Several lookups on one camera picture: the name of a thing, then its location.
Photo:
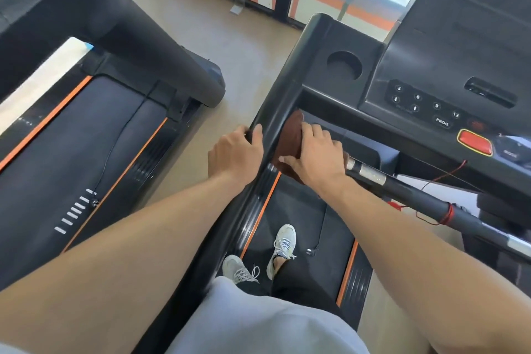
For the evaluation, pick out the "person's left hand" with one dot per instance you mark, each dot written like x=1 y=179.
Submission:
x=236 y=156

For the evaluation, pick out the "person's right hand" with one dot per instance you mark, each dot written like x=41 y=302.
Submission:
x=321 y=163

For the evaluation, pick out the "brown microfibre cloth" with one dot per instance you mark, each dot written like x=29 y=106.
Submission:
x=290 y=138

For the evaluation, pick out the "black treadmill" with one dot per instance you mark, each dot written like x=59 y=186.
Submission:
x=83 y=138
x=435 y=55

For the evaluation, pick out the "person's left forearm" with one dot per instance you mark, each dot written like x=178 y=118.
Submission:
x=116 y=262

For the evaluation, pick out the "person's right forearm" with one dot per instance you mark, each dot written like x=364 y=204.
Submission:
x=448 y=275

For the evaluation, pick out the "person's right grey shoe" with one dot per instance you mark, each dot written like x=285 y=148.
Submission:
x=284 y=241

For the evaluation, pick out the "person's grey shoe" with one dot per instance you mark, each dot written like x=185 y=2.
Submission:
x=284 y=241
x=238 y=268

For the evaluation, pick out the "person's right leg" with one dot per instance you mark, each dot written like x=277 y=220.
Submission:
x=280 y=262

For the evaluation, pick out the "person's left grey shoe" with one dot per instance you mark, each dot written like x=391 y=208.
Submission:
x=238 y=268

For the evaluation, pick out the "person's grey shirt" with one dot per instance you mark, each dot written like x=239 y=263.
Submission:
x=257 y=324

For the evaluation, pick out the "grey metal floor bracket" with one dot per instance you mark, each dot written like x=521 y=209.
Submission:
x=237 y=5

